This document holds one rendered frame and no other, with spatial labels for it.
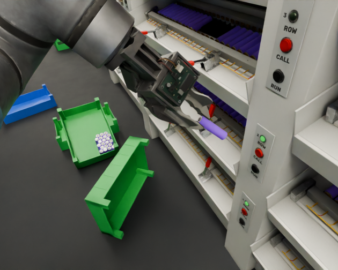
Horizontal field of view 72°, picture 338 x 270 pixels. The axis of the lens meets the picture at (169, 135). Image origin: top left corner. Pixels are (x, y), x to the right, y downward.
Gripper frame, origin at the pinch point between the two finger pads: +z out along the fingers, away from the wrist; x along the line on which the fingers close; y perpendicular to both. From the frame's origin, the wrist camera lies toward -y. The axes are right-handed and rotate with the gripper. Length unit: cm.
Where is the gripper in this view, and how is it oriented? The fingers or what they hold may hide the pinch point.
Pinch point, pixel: (199, 119)
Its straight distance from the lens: 46.3
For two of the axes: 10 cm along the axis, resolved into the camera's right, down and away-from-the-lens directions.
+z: 7.1, 5.2, 4.7
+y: 4.6, 1.6, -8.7
